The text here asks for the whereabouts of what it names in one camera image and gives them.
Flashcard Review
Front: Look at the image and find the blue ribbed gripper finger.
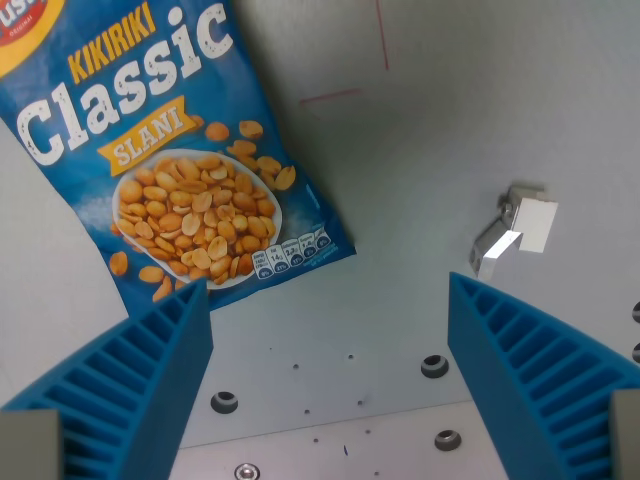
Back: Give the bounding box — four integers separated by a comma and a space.
447, 271, 640, 480
0, 277, 215, 480

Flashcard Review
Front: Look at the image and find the blue peanut snack bag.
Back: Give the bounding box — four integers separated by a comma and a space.
0, 0, 358, 319

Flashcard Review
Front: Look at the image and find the small metal bracket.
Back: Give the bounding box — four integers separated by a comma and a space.
468, 183, 559, 280

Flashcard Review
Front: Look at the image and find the grey metal base plate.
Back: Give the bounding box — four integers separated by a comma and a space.
172, 398, 531, 480

